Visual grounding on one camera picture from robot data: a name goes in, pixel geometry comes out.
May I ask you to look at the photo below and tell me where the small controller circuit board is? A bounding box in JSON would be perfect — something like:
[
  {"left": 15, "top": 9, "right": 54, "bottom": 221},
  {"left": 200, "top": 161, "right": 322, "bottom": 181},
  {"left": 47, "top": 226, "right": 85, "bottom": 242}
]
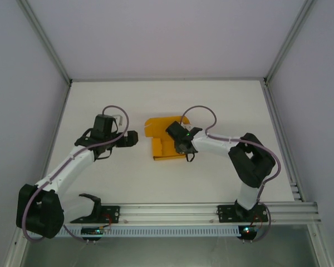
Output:
[
  {"left": 238, "top": 225, "right": 264, "bottom": 238},
  {"left": 81, "top": 226, "right": 112, "bottom": 238}
]

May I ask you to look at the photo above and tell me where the grey metal panel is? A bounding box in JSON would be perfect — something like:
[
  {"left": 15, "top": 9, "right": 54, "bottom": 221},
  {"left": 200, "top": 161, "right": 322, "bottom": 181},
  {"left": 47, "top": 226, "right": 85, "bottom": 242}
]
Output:
[{"left": 23, "top": 235, "right": 318, "bottom": 267}]

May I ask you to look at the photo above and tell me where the thin aluminium side rail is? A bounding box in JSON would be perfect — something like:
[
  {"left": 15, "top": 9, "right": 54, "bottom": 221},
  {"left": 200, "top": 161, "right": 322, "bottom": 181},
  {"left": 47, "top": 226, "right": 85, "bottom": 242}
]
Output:
[{"left": 32, "top": 80, "right": 73, "bottom": 205}]

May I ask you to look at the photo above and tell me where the wide aluminium mounting rail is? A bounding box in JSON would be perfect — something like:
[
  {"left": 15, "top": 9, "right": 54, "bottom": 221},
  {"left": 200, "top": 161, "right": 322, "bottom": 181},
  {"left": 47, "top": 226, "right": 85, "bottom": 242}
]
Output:
[{"left": 18, "top": 200, "right": 322, "bottom": 226}]

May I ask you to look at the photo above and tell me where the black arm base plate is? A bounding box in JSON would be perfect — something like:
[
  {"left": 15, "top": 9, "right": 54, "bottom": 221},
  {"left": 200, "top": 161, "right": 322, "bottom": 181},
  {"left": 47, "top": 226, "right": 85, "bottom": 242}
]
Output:
[
  {"left": 217, "top": 204, "right": 268, "bottom": 223},
  {"left": 69, "top": 205, "right": 120, "bottom": 224}
]

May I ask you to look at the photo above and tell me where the slotted light-blue cable duct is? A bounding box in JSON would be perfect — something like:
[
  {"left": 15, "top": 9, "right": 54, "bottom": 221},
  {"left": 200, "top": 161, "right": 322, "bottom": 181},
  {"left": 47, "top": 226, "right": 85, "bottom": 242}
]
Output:
[{"left": 55, "top": 225, "right": 240, "bottom": 238}]

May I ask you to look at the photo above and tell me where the grooved aluminium side rail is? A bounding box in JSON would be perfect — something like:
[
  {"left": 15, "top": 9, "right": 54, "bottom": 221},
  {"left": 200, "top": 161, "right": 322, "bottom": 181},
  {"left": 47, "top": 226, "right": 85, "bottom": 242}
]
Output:
[{"left": 262, "top": 79, "right": 306, "bottom": 203}]

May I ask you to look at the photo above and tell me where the aluminium frame post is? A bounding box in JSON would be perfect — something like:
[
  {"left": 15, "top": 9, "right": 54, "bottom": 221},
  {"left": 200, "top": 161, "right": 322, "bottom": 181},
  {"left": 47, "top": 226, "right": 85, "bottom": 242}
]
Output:
[
  {"left": 263, "top": 0, "right": 320, "bottom": 86},
  {"left": 18, "top": 0, "right": 73, "bottom": 86},
  {"left": 2, "top": 225, "right": 31, "bottom": 267},
  {"left": 307, "top": 224, "right": 334, "bottom": 267}
]

